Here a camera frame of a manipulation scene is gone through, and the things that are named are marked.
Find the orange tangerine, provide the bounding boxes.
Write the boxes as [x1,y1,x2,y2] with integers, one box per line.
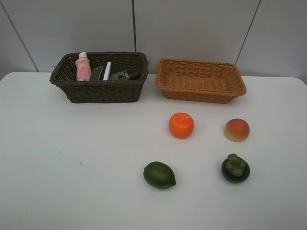
[168,113,194,138]

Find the dark green square bottle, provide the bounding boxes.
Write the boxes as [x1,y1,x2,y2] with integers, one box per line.
[109,70,140,81]

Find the green lime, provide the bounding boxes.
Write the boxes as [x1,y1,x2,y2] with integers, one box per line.
[143,161,176,189]

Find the white marker red caps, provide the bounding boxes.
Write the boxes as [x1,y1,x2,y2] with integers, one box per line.
[103,62,111,81]

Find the black whiteboard eraser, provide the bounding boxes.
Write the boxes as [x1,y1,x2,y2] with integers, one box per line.
[89,66,104,81]

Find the red yellow half peach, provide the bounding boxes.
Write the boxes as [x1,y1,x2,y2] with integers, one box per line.
[224,118,250,142]

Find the pink bottle white cap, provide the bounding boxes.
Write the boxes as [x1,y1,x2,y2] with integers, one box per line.
[75,52,92,81]

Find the dark mangosteen green top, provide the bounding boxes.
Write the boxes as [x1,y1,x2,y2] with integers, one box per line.
[221,153,250,184]

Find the orange wicker basket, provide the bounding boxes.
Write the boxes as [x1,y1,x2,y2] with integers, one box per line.
[156,58,247,104]

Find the dark brown wicker basket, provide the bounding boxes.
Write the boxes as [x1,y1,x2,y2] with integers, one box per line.
[50,52,148,104]

